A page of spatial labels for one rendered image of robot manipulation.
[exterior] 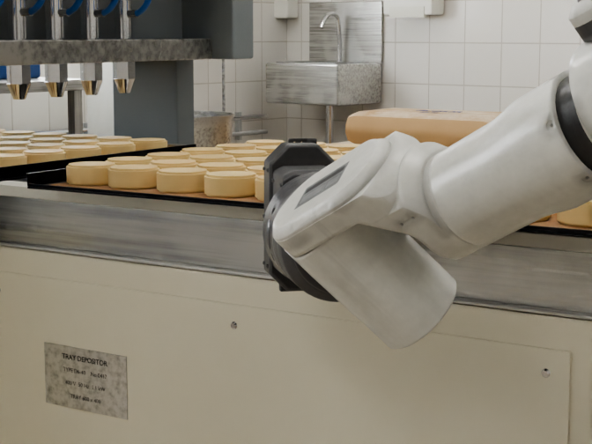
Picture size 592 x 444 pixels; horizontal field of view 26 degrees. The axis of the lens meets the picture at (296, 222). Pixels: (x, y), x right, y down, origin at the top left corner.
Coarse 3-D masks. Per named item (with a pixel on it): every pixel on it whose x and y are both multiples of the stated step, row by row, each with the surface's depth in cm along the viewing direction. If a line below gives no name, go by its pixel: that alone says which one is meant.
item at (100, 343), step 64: (0, 256) 134; (64, 256) 129; (128, 256) 125; (0, 320) 135; (64, 320) 130; (128, 320) 125; (192, 320) 121; (256, 320) 117; (320, 320) 113; (448, 320) 106; (512, 320) 103; (576, 320) 100; (0, 384) 136; (64, 384) 131; (128, 384) 126; (192, 384) 122; (256, 384) 118; (320, 384) 114; (384, 384) 110; (448, 384) 107; (512, 384) 103; (576, 384) 101
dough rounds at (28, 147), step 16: (0, 144) 157; (16, 144) 157; (32, 144) 155; (48, 144) 155; (64, 144) 156; (80, 144) 159; (96, 144) 158; (112, 144) 156; (128, 144) 157; (144, 144) 161; (160, 144) 162; (0, 160) 140; (16, 160) 141; (32, 160) 146; (48, 160) 146
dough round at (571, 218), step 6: (582, 204) 98; (588, 204) 98; (570, 210) 98; (576, 210) 98; (582, 210) 98; (588, 210) 98; (558, 216) 100; (564, 216) 99; (570, 216) 98; (576, 216) 98; (582, 216) 98; (588, 216) 98; (564, 222) 99; (570, 222) 98; (576, 222) 98; (582, 222) 98; (588, 222) 98
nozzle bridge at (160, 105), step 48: (192, 0) 176; (240, 0) 174; (0, 48) 142; (48, 48) 149; (96, 48) 155; (144, 48) 163; (192, 48) 171; (240, 48) 174; (144, 96) 184; (192, 96) 183
